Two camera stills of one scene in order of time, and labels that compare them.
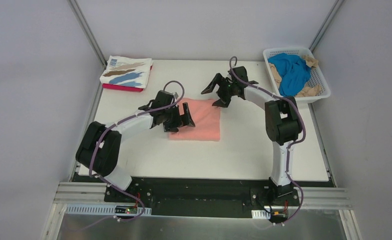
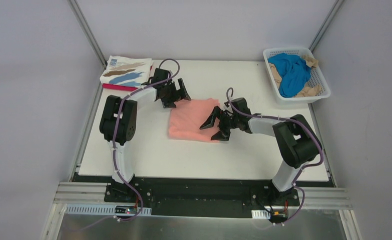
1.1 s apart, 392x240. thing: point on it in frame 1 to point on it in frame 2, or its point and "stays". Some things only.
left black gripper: (176, 117) to (171, 93)
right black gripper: (224, 88) to (225, 121)
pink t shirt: (206, 118) stays
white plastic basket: (295, 72) stays
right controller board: (279, 216) stays
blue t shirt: (293, 71) stays
